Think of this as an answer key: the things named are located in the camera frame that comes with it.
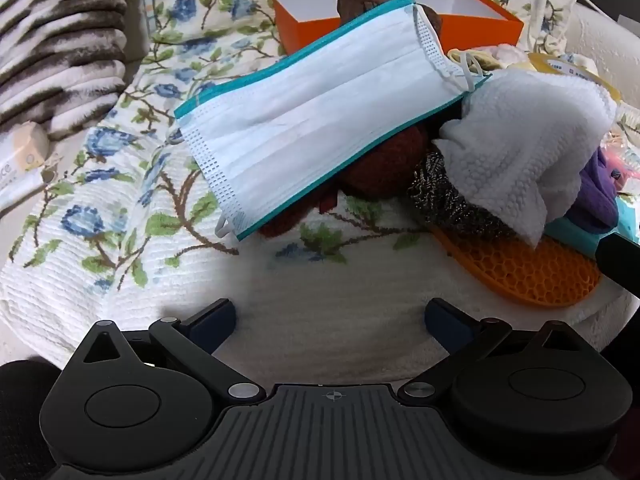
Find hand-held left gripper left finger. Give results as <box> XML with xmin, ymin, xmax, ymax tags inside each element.
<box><xmin>62</xmin><ymin>299</ymin><xmax>267</xmax><ymax>406</ymax></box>

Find steel wool scrubber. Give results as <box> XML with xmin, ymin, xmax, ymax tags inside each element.
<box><xmin>406</xmin><ymin>152</ymin><xmax>516</xmax><ymax>238</ymax></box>

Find pink packet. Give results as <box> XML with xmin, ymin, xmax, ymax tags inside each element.
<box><xmin>602</xmin><ymin>145</ymin><xmax>640</xmax><ymax>196</ymax></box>

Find dark red knitted item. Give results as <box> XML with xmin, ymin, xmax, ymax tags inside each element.
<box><xmin>257</xmin><ymin>122</ymin><xmax>433</xmax><ymax>241</ymax></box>

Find pale yellow cloth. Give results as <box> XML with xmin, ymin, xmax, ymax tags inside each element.
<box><xmin>446</xmin><ymin>47</ymin><xmax>501</xmax><ymax>73</ymax></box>

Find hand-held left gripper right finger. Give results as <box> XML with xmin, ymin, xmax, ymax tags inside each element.
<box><xmin>397</xmin><ymin>298</ymin><xmax>598</xmax><ymax>406</ymax></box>

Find white textured cover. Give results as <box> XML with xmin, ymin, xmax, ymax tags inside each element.
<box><xmin>570</xmin><ymin>7</ymin><xmax>640</xmax><ymax>61</ymax></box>

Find teal packet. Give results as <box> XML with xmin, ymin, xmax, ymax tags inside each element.
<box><xmin>545</xmin><ymin>195</ymin><xmax>640</xmax><ymax>257</ymax></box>

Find brown knitted cylinder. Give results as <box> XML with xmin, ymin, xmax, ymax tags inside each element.
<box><xmin>336</xmin><ymin>0</ymin><xmax>446</xmax><ymax>31</ymax></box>

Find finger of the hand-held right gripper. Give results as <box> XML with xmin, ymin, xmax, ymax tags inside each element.
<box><xmin>595</xmin><ymin>234</ymin><xmax>640</xmax><ymax>293</ymax></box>

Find brown white striped fuzzy blanket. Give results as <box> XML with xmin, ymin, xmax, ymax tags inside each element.
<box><xmin>0</xmin><ymin>0</ymin><xmax>132</xmax><ymax>141</ymax></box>

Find white textured cloth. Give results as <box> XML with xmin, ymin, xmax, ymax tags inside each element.
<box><xmin>432</xmin><ymin>69</ymin><xmax>618</xmax><ymax>248</ymax></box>

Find white tissue packet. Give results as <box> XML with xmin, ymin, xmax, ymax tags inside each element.
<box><xmin>0</xmin><ymin>120</ymin><xmax>53</xmax><ymax>211</ymax></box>

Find floral blanket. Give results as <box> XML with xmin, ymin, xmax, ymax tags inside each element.
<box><xmin>0</xmin><ymin>0</ymin><xmax>640</xmax><ymax>396</ymax></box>

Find purple knitted cloth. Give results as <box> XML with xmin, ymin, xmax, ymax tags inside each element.
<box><xmin>565</xmin><ymin>152</ymin><xmax>621</xmax><ymax>235</ymax></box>

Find orange silicone honeycomb mat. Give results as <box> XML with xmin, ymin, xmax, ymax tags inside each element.
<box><xmin>430</xmin><ymin>225</ymin><xmax>603</xmax><ymax>308</ymax></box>

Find orange cardboard box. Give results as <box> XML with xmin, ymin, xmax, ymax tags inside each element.
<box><xmin>271</xmin><ymin>0</ymin><xmax>525</xmax><ymax>58</ymax></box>

